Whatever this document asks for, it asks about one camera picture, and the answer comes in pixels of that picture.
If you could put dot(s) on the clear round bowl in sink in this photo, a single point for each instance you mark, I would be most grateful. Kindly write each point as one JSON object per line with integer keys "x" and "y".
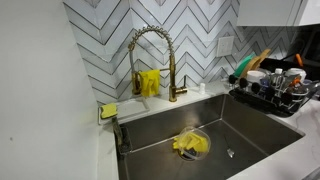
{"x": 192, "y": 154}

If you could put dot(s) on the green plate in rack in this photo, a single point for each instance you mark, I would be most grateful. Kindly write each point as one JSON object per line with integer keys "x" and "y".
{"x": 243, "y": 64}

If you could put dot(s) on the black dish drying rack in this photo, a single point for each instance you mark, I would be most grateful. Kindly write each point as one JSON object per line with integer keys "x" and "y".
{"x": 275, "y": 94}

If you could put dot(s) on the gold spring kitchen faucet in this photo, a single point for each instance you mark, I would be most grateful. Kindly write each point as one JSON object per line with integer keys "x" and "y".
{"x": 163, "y": 62}

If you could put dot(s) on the yellow rubber glove on faucet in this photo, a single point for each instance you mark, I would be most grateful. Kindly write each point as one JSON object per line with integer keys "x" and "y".
{"x": 150, "y": 82}

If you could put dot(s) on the yellow sponge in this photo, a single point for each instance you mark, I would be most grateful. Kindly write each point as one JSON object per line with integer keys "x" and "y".
{"x": 108, "y": 110}

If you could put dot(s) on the white sponge tray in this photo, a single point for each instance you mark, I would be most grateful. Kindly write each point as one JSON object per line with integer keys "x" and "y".
{"x": 126, "y": 109}

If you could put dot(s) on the yellow glove in sink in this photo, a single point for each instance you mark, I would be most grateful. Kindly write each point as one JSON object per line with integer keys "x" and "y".
{"x": 191, "y": 140}

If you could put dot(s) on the black sink caddy brush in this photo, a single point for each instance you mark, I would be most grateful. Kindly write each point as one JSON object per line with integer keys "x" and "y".
{"x": 122, "y": 137}

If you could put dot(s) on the stainless steel sink basin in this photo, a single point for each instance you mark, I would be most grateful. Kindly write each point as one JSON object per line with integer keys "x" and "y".
{"x": 212, "y": 139}

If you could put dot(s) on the metal spoon in sink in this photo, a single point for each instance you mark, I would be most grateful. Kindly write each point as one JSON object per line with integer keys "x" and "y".
{"x": 230, "y": 152}

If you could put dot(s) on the white upper cabinet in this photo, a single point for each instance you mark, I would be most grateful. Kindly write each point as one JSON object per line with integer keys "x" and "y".
{"x": 278, "y": 12}

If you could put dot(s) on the white wall outlet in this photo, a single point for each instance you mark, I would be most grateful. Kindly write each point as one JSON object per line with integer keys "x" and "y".
{"x": 225, "y": 45}

